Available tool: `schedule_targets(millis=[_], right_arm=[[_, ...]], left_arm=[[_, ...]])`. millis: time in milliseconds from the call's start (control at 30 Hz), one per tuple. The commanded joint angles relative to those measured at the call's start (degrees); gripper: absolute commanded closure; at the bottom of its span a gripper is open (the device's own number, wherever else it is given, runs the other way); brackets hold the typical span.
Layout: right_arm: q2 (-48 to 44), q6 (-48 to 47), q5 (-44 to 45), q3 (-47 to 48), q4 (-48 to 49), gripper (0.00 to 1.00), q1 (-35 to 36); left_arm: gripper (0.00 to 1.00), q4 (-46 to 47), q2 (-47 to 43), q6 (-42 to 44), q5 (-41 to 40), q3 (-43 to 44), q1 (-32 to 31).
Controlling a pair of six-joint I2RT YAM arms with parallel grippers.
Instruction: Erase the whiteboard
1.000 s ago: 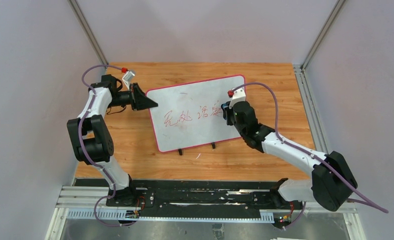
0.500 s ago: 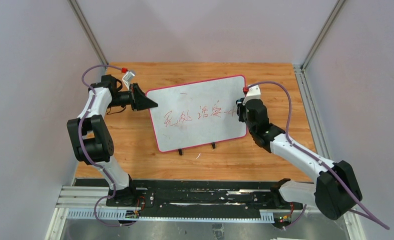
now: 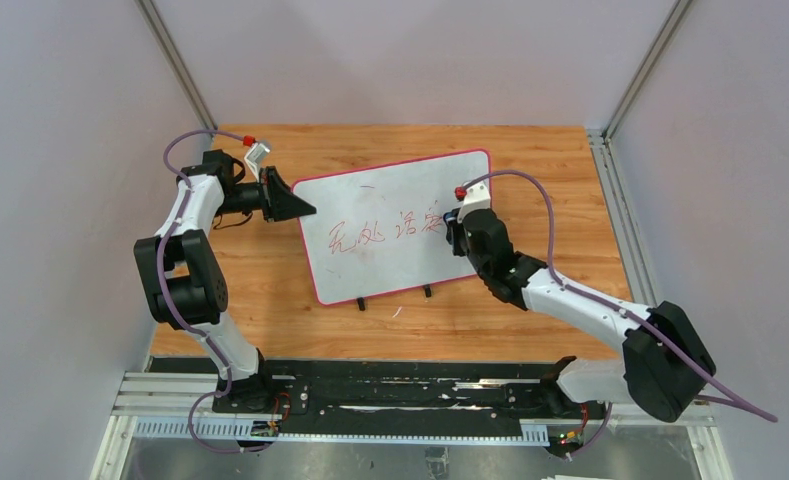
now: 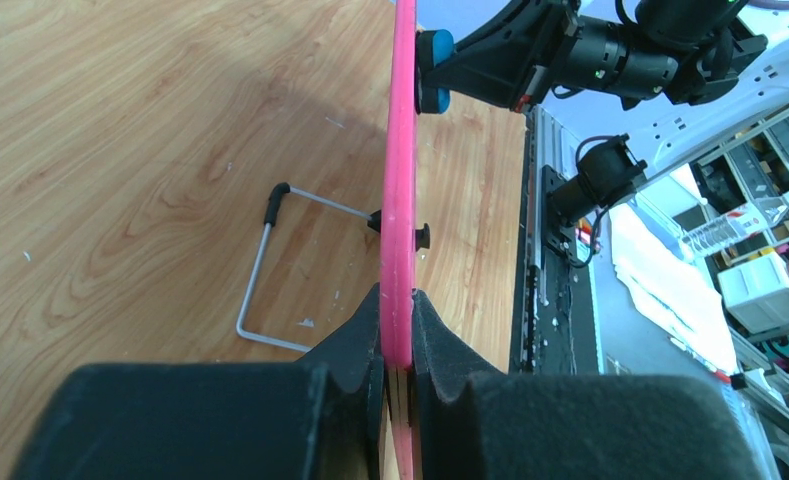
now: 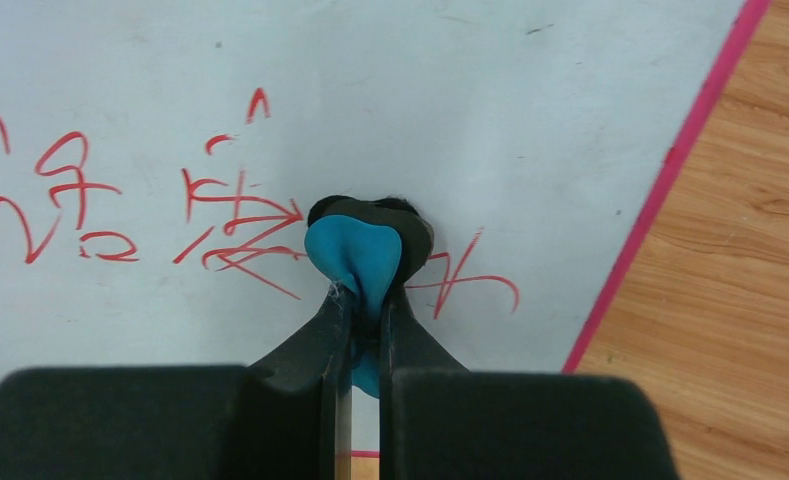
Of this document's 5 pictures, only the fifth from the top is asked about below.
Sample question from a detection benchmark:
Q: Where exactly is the pink-framed whiteboard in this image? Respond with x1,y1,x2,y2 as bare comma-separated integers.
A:
0,1,766,444

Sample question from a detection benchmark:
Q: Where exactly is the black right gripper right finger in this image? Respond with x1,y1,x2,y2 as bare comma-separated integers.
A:
380,288,678,479

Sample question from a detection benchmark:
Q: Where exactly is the blue and black eraser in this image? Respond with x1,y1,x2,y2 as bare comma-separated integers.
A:
304,195,434,399

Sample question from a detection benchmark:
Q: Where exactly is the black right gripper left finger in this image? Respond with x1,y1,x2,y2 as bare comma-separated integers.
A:
0,287,353,479

